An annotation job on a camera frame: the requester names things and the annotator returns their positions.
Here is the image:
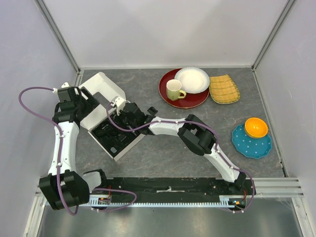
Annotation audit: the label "white cable duct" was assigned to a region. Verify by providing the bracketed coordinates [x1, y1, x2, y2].
[82, 196, 246, 209]

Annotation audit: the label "small oil bottle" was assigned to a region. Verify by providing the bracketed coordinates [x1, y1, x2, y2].
[110, 147, 117, 153]

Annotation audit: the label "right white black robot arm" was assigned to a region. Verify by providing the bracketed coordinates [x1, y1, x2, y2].
[107, 96, 246, 195]

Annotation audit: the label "white paper plate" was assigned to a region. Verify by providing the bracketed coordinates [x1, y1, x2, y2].
[174, 67, 210, 94]

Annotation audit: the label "blue dotted plate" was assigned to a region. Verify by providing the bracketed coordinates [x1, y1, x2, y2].
[232, 124, 272, 159]

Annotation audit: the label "woven bamboo tray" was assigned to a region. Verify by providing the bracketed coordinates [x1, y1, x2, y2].
[209, 75, 240, 105]

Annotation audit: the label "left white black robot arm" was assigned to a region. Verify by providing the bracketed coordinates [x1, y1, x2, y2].
[39, 82, 108, 210]

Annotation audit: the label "yellow-green mug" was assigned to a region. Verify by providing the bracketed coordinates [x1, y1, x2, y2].
[166, 79, 187, 101]

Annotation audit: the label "white clipper kit box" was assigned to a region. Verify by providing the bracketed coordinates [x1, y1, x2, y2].
[79, 72, 145, 161]

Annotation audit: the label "orange bowl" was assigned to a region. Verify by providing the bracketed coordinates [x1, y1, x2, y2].
[244, 117, 269, 139]

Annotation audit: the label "red round plate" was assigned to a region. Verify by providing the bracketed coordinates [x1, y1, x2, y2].
[158, 69, 209, 109]

